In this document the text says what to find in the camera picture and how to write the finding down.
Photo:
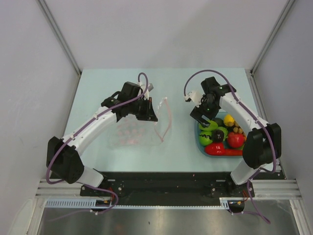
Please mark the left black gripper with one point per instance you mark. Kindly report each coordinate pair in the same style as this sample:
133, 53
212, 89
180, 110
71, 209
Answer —
149, 114

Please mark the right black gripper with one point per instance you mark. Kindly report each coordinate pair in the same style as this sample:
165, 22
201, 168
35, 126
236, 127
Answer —
197, 112

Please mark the green halved avocado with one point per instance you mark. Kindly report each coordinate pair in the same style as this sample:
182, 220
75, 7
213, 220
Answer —
210, 127

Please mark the yellow lemon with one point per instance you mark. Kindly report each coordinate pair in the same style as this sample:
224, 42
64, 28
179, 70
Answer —
229, 120

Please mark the clear pink zip top bag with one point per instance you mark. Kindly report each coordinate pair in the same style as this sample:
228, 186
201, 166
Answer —
130, 131

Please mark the brown longan bunch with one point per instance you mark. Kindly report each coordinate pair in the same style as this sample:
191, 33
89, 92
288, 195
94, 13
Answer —
237, 129

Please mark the red apple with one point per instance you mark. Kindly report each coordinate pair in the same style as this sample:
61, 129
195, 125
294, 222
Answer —
235, 140

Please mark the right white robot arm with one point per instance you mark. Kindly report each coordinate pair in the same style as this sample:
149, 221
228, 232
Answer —
263, 144

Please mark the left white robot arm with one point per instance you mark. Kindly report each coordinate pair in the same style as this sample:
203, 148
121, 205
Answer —
64, 154

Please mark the green melon with black stripe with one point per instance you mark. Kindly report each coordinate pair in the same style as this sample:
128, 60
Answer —
205, 138

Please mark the dark avocado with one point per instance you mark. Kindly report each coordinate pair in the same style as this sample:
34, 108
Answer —
219, 121

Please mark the blue plastic tray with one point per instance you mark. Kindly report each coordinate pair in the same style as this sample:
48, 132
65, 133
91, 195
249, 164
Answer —
226, 146

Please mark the green custard apple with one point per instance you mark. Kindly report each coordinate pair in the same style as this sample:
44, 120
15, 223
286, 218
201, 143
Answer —
224, 130

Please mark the red bell pepper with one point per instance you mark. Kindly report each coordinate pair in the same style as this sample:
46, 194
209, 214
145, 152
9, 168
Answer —
215, 149

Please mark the red chili pepper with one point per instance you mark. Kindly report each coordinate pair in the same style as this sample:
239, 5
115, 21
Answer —
233, 152

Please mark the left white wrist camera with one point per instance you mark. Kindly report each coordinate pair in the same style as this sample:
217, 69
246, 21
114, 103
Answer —
145, 88

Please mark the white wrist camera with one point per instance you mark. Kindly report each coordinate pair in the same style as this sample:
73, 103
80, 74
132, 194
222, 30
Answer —
145, 88
193, 96

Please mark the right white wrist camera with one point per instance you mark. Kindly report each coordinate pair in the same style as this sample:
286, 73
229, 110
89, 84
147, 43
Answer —
193, 96

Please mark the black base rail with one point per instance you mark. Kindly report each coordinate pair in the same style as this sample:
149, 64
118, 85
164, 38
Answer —
182, 189

